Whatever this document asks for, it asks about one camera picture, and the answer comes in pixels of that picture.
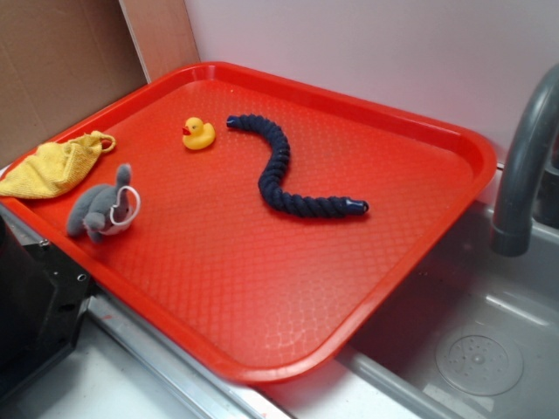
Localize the red plastic tray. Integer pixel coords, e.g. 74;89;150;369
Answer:
3;63;496;384

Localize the yellow rubber duck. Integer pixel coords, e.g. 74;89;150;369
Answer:
183;117;217;151

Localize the grey plush elephant toy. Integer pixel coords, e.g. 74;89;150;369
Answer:
66;163;141;244

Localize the grey plastic sink basin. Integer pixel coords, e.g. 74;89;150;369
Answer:
263;204;558;418

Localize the yellow cloth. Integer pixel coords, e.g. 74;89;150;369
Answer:
1;131;117;199

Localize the grey sink faucet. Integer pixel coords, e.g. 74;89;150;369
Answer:
490;65;558;257

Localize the brown cardboard panel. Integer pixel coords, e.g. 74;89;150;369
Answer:
1;1;199;166

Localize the dark blue twisted rope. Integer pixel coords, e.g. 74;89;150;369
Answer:
225;113;370;218

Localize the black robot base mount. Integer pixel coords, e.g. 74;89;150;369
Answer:
1;220;91;402

